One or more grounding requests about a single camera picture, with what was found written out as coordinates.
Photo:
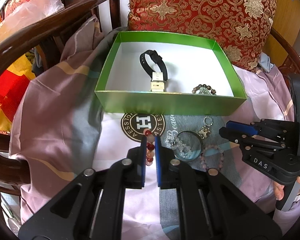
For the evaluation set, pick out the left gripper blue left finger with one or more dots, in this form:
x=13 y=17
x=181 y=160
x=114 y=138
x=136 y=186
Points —
x=90 y=206

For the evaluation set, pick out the right hand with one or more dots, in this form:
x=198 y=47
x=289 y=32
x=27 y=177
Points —
x=282 y=189

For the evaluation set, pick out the red yellow bag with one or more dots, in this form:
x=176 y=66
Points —
x=13 y=84

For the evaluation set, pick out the green cardboard box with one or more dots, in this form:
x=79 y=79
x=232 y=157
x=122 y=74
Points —
x=201 y=79

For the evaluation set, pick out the black strap watch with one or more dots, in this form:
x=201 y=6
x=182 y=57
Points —
x=155 y=58

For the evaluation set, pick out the purple plaid bed sheet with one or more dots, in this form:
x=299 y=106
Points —
x=59 y=129

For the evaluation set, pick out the translucent plastic bag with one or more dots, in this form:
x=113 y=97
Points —
x=27 y=14

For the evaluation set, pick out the silver metal bangle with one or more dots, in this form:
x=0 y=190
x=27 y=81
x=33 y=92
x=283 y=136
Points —
x=187 y=146

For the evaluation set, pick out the gold flower charm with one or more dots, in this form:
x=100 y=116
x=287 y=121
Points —
x=204 y=132

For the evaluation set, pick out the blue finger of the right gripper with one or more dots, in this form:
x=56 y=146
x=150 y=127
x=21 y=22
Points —
x=241 y=127
x=231 y=135

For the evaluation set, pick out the dark wooden armchair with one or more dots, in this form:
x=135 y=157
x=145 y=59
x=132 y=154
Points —
x=47 y=36

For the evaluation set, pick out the white strap watch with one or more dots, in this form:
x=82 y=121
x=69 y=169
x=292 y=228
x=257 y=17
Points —
x=157 y=82

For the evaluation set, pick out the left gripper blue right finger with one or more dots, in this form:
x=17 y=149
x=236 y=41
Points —
x=209 y=205

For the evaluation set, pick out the large red gold cushion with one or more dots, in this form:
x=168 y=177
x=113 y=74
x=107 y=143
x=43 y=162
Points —
x=240 y=27

